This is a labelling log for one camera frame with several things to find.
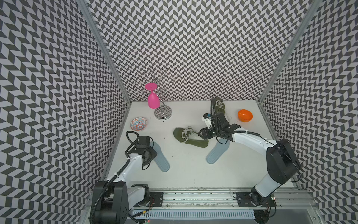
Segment grey-blue insole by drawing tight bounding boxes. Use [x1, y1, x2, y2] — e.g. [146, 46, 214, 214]
[150, 141, 170, 172]
[206, 139, 230, 164]

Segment olive green shoe with laces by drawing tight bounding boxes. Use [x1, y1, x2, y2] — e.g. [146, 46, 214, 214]
[173, 127, 209, 148]

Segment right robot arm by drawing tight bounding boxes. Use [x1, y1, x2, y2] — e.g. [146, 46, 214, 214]
[198, 113, 301, 207]

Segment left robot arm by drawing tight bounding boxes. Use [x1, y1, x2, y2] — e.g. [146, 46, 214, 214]
[89, 131, 157, 224]

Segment orange bowl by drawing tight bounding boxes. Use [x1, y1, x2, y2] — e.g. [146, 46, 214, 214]
[237, 109, 253, 122]

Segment patterned small plate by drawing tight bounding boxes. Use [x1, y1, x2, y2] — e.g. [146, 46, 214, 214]
[130, 117, 147, 131]

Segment pink plastic wine glass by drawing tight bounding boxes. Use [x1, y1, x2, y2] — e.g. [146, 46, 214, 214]
[145, 82, 160, 109]

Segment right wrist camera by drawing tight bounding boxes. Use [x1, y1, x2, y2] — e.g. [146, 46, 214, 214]
[202, 113, 213, 129]

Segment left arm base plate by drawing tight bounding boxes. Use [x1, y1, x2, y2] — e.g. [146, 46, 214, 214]
[134, 191, 164, 208]

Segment wire glass rack stand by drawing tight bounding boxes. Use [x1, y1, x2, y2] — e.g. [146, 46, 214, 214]
[139, 69, 175, 121]

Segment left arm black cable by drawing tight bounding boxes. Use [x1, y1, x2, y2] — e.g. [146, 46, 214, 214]
[127, 207, 149, 224]

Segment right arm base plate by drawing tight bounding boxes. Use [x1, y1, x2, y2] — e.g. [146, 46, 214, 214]
[236, 192, 277, 208]

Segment aluminium mounting rail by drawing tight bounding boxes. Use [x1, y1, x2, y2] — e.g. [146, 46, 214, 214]
[83, 189, 319, 211]

